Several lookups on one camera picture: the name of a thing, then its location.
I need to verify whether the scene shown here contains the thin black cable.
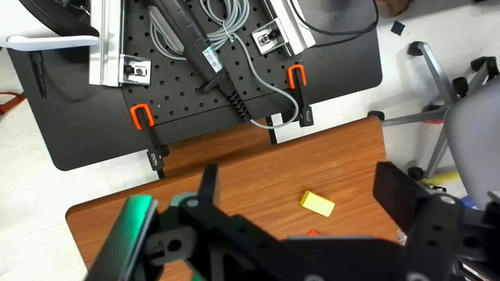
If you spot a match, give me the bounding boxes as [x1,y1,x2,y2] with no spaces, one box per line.
[288,0,382,39]

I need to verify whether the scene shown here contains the white bar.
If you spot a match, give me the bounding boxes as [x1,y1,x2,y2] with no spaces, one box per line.
[0,33,102,52]

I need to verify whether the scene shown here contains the orange and black clamp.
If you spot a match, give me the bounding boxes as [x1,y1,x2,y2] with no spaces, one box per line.
[129,102,171,180]
[285,63,316,130]

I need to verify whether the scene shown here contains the small black square piece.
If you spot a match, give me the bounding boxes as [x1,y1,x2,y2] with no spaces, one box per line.
[390,20,407,38]

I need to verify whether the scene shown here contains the red strap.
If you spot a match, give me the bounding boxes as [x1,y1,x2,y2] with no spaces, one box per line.
[0,91,27,119]

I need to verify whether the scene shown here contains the grey office chair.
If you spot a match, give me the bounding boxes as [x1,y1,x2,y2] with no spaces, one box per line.
[366,39,500,209]

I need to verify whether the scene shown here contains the grey cable bundle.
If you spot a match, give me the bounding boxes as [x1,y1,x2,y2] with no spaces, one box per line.
[201,0,302,131]

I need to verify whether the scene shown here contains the black perforated breadboard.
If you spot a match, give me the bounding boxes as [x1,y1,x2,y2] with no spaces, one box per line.
[119,0,310,136]

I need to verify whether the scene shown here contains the metal corner bracket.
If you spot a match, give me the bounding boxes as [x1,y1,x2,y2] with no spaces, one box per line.
[251,22,291,56]
[119,53,154,86]

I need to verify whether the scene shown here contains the black corrugated cable conduit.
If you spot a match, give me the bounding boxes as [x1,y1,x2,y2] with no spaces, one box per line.
[148,0,252,123]

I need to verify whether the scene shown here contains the grey cable sleeve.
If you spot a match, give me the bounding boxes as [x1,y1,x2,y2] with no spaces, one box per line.
[148,6,188,63]

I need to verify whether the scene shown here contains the aluminium extrusion rail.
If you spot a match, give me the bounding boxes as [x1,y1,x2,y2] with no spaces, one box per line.
[88,0,127,88]
[265,0,319,56]

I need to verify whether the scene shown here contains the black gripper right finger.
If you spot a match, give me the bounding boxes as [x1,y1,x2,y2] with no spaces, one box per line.
[374,161,500,262]

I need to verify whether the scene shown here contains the yellow rectangular block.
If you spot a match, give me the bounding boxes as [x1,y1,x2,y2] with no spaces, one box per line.
[299,189,338,219]

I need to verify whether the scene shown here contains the yellow item under chair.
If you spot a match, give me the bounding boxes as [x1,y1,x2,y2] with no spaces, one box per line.
[421,169,463,189]

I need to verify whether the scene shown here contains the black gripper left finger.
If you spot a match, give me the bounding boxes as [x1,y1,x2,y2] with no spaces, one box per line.
[85,164,248,281]

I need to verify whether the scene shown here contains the black rounded object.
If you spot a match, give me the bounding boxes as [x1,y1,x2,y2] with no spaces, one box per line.
[19,0,101,38]

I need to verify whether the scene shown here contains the dark grey work table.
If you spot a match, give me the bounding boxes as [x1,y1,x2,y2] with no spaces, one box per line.
[7,0,385,172]

